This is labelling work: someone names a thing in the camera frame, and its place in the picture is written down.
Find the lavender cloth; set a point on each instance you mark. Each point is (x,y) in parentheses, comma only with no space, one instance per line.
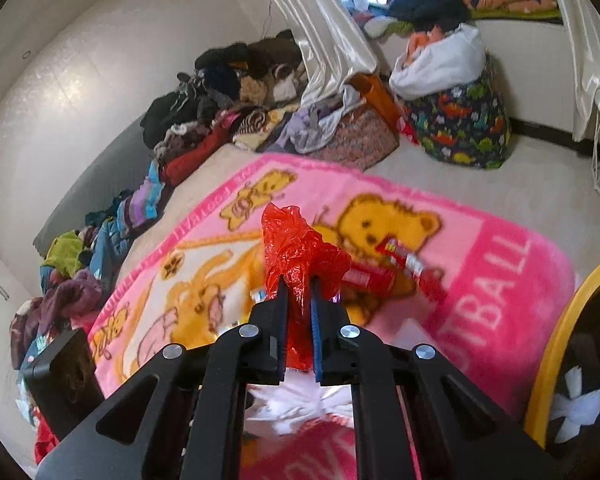
(310,130)

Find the dark clothes heap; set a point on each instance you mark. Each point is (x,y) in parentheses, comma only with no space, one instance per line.
(430,5)

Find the pink bear printed blanket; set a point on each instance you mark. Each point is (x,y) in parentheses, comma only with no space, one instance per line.
(480,285)

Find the red plastic bag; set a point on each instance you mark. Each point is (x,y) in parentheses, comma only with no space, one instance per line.
(290,250)

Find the yellow rimmed black bin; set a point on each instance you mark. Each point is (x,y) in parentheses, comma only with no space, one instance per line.
(555,335)

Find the floral fabric bag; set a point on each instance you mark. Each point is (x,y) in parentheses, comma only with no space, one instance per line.
(360,140)

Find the white cloth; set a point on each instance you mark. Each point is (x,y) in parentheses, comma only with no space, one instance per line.
(445,65)

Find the pile of assorted clothes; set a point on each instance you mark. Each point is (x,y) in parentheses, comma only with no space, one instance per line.
(190,155)

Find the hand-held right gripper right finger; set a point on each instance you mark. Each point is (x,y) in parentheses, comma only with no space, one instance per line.
(316,340)

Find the red striped candy wrapper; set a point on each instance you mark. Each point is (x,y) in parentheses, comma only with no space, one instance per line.
(397,252)

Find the white crumpled paper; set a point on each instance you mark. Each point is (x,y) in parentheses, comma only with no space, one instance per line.
(295,402)

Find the dinosaur print laundry basket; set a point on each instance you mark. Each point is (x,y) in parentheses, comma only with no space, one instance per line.
(455,130)

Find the colourful clothes heap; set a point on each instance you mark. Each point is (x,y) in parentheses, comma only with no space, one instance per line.
(375,22)

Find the red snack wrapper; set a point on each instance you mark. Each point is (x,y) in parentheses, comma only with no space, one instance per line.
(375,280)

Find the white cross shaped scrap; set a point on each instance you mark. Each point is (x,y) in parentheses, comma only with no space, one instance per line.
(575,402)

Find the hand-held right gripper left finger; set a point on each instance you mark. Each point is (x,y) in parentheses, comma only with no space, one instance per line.
(281,320)

